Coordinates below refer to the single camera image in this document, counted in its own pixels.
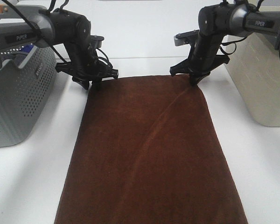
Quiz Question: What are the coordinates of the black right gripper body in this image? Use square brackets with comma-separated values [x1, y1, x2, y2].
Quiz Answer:
[169, 33, 230, 76]

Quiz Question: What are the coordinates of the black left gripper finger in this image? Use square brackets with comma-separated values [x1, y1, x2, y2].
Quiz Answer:
[91, 80, 101, 91]
[72, 76, 90, 90]

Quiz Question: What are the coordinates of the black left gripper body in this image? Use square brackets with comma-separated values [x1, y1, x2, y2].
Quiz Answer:
[56, 42, 119, 82]

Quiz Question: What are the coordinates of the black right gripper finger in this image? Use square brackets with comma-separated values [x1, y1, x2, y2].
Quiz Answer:
[189, 75, 196, 86]
[193, 72, 210, 86]

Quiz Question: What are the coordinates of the brown towel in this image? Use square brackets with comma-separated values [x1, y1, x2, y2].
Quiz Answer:
[55, 75, 247, 224]

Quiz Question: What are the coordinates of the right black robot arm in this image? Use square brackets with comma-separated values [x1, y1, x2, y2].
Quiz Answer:
[169, 0, 280, 86]

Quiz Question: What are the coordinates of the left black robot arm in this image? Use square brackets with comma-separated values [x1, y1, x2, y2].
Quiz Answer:
[0, 8, 119, 90]

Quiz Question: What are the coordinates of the blue towel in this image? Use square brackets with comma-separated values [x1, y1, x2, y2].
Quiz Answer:
[20, 44, 34, 53]

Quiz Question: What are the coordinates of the dark grey towel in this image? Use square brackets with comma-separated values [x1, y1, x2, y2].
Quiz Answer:
[1, 51, 28, 69]

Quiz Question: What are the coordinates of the beige bin with grey rim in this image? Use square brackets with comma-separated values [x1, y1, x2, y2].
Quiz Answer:
[226, 7, 280, 127]

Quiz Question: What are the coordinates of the grey perforated laundry basket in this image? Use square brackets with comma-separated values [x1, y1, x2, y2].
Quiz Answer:
[0, 5, 56, 147]

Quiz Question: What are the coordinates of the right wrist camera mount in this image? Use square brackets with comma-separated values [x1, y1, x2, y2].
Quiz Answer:
[174, 29, 199, 46]

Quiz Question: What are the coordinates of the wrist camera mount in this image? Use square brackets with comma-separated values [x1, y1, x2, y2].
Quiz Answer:
[174, 29, 199, 46]
[90, 35, 105, 49]

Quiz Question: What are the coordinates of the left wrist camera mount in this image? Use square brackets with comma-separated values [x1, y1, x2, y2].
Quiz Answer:
[90, 35, 105, 49]

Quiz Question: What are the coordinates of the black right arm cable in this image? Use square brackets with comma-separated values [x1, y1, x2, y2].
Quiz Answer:
[218, 0, 266, 56]

